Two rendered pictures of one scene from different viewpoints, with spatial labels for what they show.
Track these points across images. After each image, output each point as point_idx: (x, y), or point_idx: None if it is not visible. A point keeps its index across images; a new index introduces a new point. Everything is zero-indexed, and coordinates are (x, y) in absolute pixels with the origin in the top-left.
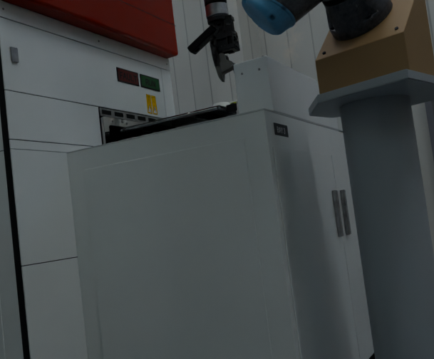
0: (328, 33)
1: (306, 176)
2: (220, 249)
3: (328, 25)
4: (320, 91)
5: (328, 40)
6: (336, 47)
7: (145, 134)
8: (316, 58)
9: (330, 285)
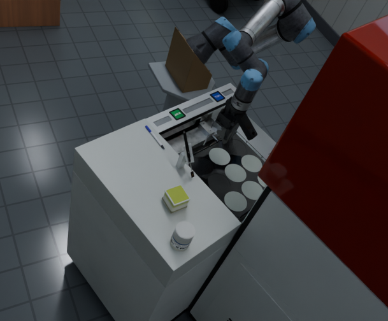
0: (203, 64)
1: None
2: None
3: (208, 59)
4: (208, 85)
5: (205, 66)
6: (205, 65)
7: (274, 141)
8: (211, 74)
9: None
